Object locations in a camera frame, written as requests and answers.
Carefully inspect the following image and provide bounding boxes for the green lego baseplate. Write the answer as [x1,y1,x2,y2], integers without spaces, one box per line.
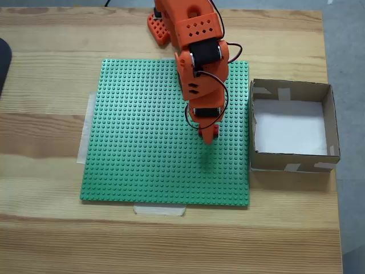
[79,58,251,208]

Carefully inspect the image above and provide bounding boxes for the cardboard box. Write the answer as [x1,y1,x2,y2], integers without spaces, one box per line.
[249,79,342,174]

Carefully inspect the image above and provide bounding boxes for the white paper sheet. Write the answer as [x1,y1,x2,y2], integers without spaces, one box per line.
[252,98,329,156]

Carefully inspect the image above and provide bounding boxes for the wide masking tape strip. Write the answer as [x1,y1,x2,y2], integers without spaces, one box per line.
[76,91,98,166]

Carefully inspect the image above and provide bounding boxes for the black rounded device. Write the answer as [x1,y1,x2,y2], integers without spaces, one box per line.
[0,38,13,96]

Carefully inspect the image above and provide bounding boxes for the thin gripper motor cable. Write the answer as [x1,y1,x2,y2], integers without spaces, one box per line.
[184,0,244,131]

